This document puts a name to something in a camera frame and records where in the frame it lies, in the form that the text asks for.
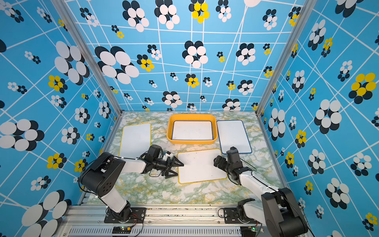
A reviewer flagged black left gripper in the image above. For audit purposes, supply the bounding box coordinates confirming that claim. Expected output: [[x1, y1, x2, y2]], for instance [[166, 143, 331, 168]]
[[154, 156, 185, 179]]

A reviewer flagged yellow-framed whiteboard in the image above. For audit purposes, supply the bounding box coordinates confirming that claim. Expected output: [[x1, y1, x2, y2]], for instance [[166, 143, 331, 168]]
[[119, 123, 151, 159], [177, 149, 227, 185]]

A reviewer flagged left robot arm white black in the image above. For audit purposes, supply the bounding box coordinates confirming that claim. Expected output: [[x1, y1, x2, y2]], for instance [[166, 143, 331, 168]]
[[78, 149, 184, 223]]

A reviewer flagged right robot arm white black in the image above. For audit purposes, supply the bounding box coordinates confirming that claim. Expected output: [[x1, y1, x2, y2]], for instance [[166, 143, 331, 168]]
[[214, 156, 309, 237]]

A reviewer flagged yellow plastic storage box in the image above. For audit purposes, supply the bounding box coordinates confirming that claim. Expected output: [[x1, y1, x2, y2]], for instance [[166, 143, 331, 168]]
[[167, 114, 218, 145]]

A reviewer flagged right green circuit board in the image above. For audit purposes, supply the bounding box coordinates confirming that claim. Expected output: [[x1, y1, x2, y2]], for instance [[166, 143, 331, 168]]
[[240, 227, 256, 237]]

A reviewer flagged green circuit board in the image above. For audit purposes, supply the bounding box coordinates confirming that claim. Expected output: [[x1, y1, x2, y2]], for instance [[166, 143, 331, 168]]
[[240, 227, 256, 237], [112, 226, 132, 236]]

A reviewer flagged left green circuit board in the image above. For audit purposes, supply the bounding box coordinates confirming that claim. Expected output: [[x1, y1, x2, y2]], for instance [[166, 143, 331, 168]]
[[112, 226, 132, 236]]

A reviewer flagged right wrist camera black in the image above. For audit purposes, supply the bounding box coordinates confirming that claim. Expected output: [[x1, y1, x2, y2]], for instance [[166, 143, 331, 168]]
[[227, 147, 241, 164]]

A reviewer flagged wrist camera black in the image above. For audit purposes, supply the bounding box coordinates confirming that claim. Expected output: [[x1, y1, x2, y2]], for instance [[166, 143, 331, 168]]
[[227, 147, 241, 164], [145, 145, 163, 161]]

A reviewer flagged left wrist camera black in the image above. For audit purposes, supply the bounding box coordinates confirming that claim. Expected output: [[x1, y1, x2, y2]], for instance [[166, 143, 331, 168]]
[[145, 145, 163, 161]]

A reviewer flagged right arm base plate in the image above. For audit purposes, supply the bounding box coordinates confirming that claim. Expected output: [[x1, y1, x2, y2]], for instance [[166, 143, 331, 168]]
[[222, 208, 259, 225]]

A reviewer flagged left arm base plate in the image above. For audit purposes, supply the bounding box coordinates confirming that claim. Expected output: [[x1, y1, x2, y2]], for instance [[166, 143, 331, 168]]
[[104, 207, 147, 224]]

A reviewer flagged aluminium front rail frame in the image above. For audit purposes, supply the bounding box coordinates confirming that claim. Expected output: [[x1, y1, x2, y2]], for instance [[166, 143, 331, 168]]
[[56, 204, 314, 237]]

